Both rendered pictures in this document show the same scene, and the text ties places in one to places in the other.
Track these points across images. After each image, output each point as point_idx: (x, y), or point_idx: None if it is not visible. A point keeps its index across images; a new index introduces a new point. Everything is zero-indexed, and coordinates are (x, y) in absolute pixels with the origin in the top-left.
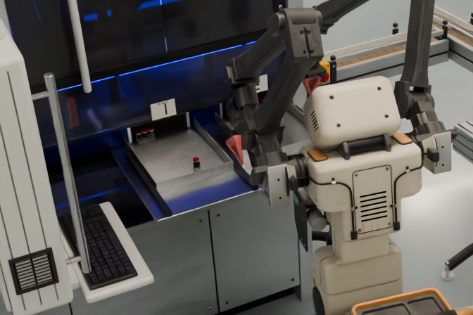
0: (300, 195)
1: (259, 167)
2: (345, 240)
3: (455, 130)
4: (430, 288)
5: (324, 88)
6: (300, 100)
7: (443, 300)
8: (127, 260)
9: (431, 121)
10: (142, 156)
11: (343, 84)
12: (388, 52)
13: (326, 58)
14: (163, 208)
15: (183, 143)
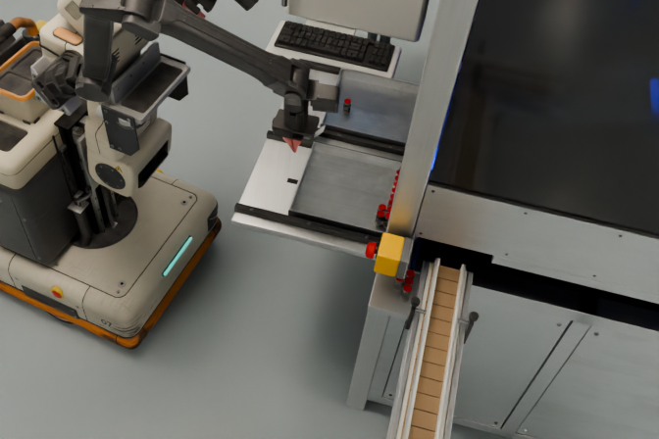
0: (167, 55)
1: None
2: None
3: (32, 80)
4: (25, 95)
5: None
6: None
7: (8, 91)
8: (289, 41)
9: (56, 65)
10: (411, 98)
11: None
12: (410, 428)
13: (460, 343)
14: (306, 60)
15: (406, 131)
